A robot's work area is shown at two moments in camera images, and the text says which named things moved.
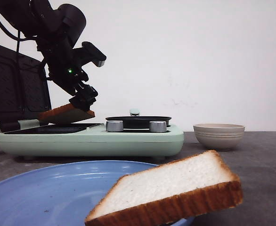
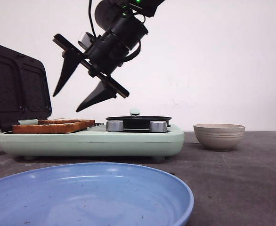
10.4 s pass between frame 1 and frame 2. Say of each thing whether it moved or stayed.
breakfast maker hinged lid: stayed
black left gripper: moved
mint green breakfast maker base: stayed
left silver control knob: stayed
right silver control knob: stayed
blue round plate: stayed
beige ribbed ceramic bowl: stayed
